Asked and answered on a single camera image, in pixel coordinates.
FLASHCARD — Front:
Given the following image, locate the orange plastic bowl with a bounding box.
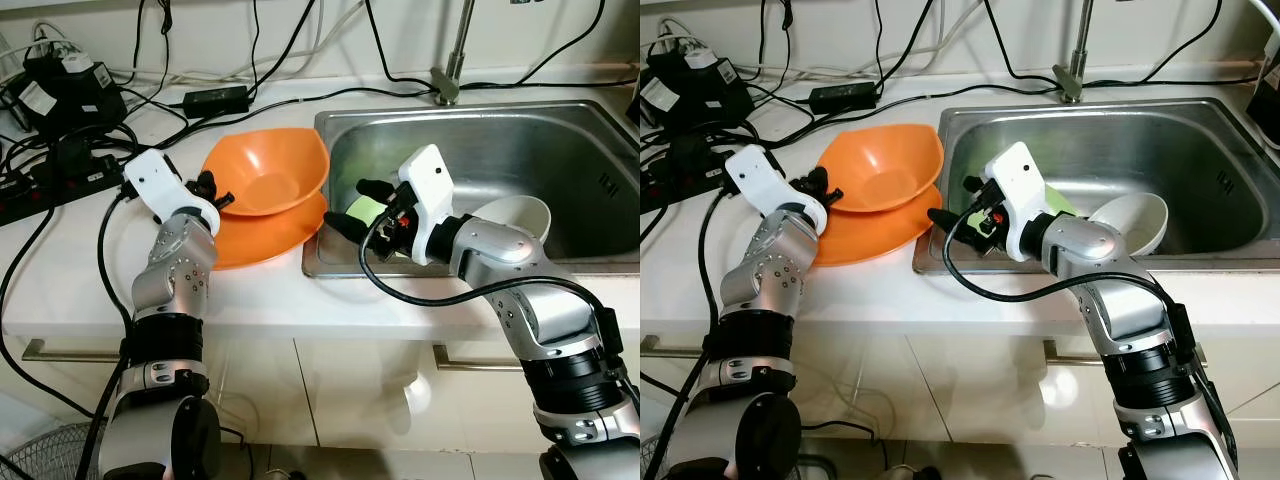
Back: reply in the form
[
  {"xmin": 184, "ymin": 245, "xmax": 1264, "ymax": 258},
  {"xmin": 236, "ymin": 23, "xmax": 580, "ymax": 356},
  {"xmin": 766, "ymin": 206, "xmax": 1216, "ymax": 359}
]
[
  {"xmin": 200, "ymin": 127, "xmax": 331, "ymax": 218},
  {"xmin": 815, "ymin": 123, "xmax": 944, "ymax": 213}
]

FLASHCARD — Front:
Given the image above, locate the orange plastic plate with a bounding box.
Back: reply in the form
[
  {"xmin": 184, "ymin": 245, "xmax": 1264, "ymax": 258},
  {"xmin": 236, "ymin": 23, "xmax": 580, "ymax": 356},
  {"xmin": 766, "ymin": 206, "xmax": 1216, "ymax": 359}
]
[
  {"xmin": 812, "ymin": 183, "xmax": 941, "ymax": 266},
  {"xmin": 205, "ymin": 190, "xmax": 329, "ymax": 269}
]

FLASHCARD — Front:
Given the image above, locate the white bowl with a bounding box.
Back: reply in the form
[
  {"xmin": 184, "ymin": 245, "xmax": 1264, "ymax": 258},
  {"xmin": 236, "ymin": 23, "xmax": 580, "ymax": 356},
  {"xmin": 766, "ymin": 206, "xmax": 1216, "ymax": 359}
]
[
  {"xmin": 470, "ymin": 195, "xmax": 553, "ymax": 246},
  {"xmin": 1090, "ymin": 193, "xmax": 1169, "ymax": 256}
]

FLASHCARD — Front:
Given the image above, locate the white kitchen cabinet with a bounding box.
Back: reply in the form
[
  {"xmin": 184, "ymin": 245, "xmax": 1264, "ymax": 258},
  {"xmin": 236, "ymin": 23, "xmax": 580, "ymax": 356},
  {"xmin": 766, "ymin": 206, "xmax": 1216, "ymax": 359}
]
[
  {"xmin": 0, "ymin": 330, "xmax": 641, "ymax": 461},
  {"xmin": 640, "ymin": 325, "xmax": 1280, "ymax": 461}
]

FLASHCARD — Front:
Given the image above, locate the black power adapter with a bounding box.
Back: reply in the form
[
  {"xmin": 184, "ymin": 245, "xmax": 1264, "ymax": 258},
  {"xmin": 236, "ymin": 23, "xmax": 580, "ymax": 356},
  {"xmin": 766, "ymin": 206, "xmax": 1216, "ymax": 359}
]
[
  {"xmin": 182, "ymin": 85, "xmax": 251, "ymax": 114},
  {"xmin": 808, "ymin": 82, "xmax": 879, "ymax": 113}
]

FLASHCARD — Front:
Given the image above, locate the metal faucet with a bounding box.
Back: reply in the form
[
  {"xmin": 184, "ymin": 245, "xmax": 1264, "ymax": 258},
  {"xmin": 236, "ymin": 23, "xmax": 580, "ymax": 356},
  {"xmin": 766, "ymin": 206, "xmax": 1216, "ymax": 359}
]
[
  {"xmin": 432, "ymin": 0, "xmax": 476, "ymax": 106},
  {"xmin": 1053, "ymin": 0, "xmax": 1096, "ymax": 103}
]

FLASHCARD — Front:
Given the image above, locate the black battery charger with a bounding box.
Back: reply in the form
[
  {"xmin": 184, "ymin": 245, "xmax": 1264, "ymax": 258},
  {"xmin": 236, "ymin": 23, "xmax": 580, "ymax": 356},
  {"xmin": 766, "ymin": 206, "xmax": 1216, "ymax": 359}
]
[
  {"xmin": 640, "ymin": 45, "xmax": 753, "ymax": 129},
  {"xmin": 5, "ymin": 50, "xmax": 129, "ymax": 136}
]

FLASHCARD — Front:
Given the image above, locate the stainless steel sink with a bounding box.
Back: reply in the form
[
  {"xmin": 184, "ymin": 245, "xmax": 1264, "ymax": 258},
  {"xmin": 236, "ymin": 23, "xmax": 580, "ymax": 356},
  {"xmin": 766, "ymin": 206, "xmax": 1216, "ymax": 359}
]
[
  {"xmin": 912, "ymin": 97, "xmax": 1280, "ymax": 274},
  {"xmin": 303, "ymin": 100, "xmax": 641, "ymax": 278}
]

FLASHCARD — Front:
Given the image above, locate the black appliance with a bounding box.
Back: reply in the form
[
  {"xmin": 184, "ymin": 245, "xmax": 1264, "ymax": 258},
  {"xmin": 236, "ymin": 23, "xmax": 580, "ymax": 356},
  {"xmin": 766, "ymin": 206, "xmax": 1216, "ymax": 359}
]
[{"xmin": 1245, "ymin": 50, "xmax": 1280, "ymax": 151}]

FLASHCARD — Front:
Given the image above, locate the grey floor fan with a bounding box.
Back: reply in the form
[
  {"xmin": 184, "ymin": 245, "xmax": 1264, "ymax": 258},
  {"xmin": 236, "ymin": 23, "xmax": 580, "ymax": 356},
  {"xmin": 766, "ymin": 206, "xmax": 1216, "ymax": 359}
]
[
  {"xmin": 640, "ymin": 430, "xmax": 701, "ymax": 480},
  {"xmin": 0, "ymin": 420, "xmax": 106, "ymax": 480}
]

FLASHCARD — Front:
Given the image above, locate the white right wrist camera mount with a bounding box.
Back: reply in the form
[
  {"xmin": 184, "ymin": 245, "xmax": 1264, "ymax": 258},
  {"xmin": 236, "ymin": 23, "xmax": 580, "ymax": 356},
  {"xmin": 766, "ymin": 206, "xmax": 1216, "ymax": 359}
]
[
  {"xmin": 397, "ymin": 145, "xmax": 453, "ymax": 266},
  {"xmin": 983, "ymin": 141, "xmax": 1051, "ymax": 263}
]

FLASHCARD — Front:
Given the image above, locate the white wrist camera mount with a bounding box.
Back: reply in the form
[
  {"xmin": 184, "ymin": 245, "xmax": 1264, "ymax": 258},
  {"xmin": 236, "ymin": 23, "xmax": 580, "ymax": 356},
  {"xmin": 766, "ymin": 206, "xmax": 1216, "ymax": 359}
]
[
  {"xmin": 725, "ymin": 143, "xmax": 829, "ymax": 223},
  {"xmin": 983, "ymin": 141, "xmax": 1051, "ymax": 263},
  {"xmin": 397, "ymin": 145, "xmax": 453, "ymax": 266},
  {"xmin": 123, "ymin": 148, "xmax": 221, "ymax": 226}
]

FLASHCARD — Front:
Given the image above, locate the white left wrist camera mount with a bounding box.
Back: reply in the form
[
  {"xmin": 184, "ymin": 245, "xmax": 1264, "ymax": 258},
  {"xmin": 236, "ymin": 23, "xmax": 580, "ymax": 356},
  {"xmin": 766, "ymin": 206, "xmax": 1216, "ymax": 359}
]
[
  {"xmin": 123, "ymin": 148, "xmax": 221, "ymax": 226},
  {"xmin": 725, "ymin": 143, "xmax": 829, "ymax": 223}
]

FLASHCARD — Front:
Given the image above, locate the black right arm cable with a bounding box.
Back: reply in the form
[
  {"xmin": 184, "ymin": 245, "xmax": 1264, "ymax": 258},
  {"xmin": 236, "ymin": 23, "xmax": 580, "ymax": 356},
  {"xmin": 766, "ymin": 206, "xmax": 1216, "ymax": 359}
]
[
  {"xmin": 940, "ymin": 210, "xmax": 1216, "ymax": 401},
  {"xmin": 358, "ymin": 213, "xmax": 631, "ymax": 401}
]

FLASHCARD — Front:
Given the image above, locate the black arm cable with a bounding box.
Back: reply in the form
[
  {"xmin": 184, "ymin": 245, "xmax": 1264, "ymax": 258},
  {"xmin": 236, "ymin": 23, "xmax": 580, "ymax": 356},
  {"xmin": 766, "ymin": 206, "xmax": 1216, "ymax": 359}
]
[
  {"xmin": 358, "ymin": 213, "xmax": 631, "ymax": 401},
  {"xmin": 95, "ymin": 183, "xmax": 141, "ymax": 361},
  {"xmin": 940, "ymin": 210, "xmax": 1216, "ymax": 401},
  {"xmin": 705, "ymin": 183, "xmax": 741, "ymax": 341}
]

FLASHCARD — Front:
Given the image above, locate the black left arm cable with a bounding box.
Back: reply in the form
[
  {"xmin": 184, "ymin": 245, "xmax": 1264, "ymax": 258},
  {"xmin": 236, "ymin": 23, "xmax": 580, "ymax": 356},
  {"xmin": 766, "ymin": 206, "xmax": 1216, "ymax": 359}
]
[
  {"xmin": 705, "ymin": 183, "xmax": 741, "ymax": 341},
  {"xmin": 95, "ymin": 183, "xmax": 141, "ymax": 361}
]

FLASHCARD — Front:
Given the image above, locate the silver drawer handle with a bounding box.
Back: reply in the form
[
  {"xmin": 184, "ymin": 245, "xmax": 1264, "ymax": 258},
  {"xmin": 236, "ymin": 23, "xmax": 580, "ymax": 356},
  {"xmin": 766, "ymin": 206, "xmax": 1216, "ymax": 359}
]
[
  {"xmin": 22, "ymin": 338, "xmax": 131, "ymax": 363},
  {"xmin": 432, "ymin": 343, "xmax": 526, "ymax": 373},
  {"xmin": 640, "ymin": 335, "xmax": 716, "ymax": 359},
  {"xmin": 1043, "ymin": 340, "xmax": 1111, "ymax": 366}
]

